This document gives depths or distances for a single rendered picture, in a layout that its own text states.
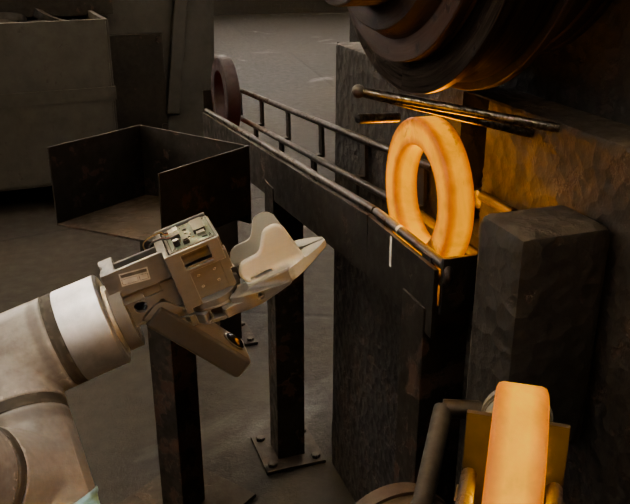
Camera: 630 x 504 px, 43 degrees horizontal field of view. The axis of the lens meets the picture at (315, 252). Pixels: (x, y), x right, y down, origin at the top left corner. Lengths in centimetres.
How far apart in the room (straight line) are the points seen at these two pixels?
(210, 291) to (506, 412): 35
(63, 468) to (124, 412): 125
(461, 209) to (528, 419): 44
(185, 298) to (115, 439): 115
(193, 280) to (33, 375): 16
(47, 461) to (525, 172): 56
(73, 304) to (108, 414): 122
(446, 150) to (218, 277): 31
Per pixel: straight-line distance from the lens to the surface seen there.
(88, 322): 73
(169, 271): 74
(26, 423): 72
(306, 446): 178
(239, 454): 178
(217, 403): 195
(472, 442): 62
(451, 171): 89
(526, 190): 90
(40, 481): 68
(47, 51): 321
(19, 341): 75
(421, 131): 94
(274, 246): 75
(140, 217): 138
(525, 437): 48
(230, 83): 191
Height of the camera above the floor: 105
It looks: 22 degrees down
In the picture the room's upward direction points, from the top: straight up
